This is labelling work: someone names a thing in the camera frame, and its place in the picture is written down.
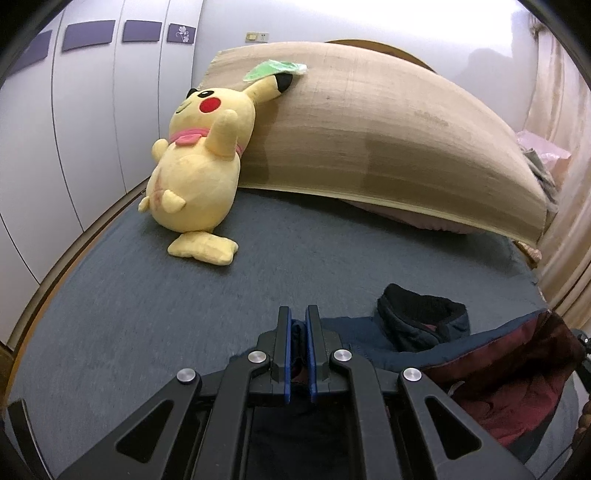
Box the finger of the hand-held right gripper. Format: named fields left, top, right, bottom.
left=571, top=329, right=591, bottom=370

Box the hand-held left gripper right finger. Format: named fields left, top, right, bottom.
left=305, top=305, right=536, bottom=480

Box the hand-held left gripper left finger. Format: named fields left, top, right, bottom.
left=58, top=305, right=294, bottom=480

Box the navy puffer jacket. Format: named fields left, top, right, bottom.
left=286, top=282, right=587, bottom=462

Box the pile of bags and clothes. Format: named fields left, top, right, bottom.
left=515, top=129, right=573, bottom=204

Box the grey bed blanket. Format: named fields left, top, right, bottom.
left=9, top=187, right=583, bottom=480

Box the pink pillow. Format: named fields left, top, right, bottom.
left=342, top=199, right=481, bottom=236

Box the yellow plush toy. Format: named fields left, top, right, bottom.
left=139, top=74, right=296, bottom=267

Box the beige curtain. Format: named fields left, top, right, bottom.
left=522, top=23, right=591, bottom=324

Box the green plastic packet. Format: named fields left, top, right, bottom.
left=245, top=60, right=308, bottom=83

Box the white wardrobe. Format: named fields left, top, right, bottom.
left=0, top=0, right=208, bottom=342

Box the wooden headboard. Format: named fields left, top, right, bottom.
left=323, top=39, right=435, bottom=72

